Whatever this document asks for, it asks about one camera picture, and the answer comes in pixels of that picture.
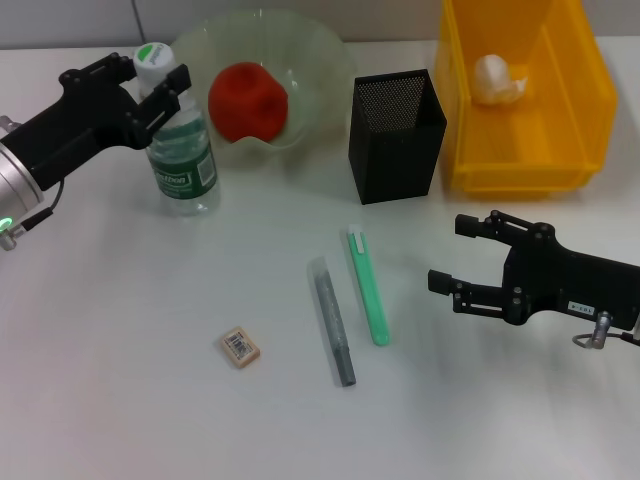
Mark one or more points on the grey pen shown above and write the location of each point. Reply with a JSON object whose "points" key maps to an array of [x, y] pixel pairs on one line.
{"points": [[332, 320]]}

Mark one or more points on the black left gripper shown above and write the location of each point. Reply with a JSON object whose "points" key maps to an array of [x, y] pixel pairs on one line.
{"points": [[75, 130]]}

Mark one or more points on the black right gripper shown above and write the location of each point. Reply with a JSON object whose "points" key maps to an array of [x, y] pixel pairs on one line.
{"points": [[575, 285]]}

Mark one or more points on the black mesh pen holder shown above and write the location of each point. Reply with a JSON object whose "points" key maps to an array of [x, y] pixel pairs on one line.
{"points": [[395, 150]]}

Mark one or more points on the pale green glass fruit bowl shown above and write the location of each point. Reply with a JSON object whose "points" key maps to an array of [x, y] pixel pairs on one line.
{"points": [[310, 65]]}

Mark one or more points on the clear green-label water bottle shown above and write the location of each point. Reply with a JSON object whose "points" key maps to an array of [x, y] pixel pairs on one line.
{"points": [[185, 170]]}

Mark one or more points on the yellow plastic bin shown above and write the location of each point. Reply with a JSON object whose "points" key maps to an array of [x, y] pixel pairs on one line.
{"points": [[575, 125]]}

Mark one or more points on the white paper ball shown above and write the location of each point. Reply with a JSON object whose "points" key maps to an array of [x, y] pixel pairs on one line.
{"points": [[495, 80]]}

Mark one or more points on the beige eraser with barcode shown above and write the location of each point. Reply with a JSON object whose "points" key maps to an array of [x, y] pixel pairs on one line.
{"points": [[240, 347]]}

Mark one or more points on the green pen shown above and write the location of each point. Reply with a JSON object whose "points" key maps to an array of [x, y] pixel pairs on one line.
{"points": [[370, 295]]}

